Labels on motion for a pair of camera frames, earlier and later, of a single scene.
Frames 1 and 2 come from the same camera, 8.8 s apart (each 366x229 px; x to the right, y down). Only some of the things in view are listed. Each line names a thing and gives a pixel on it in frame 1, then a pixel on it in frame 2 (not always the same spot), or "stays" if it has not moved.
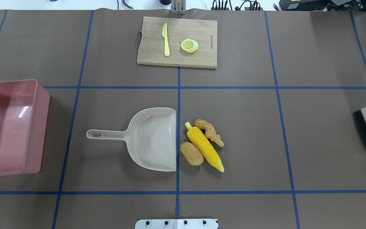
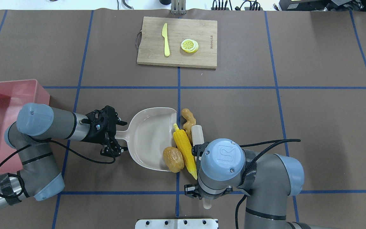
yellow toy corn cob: (198, 139) to (188, 157)
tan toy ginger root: (210, 132) to (191, 121)
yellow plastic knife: (166, 52) stays
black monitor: (347, 5) stays
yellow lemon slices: (189, 45) stays
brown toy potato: (191, 154) to (173, 159)
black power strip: (246, 8) stays
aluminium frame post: (178, 7) stays
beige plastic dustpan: (151, 139) stays
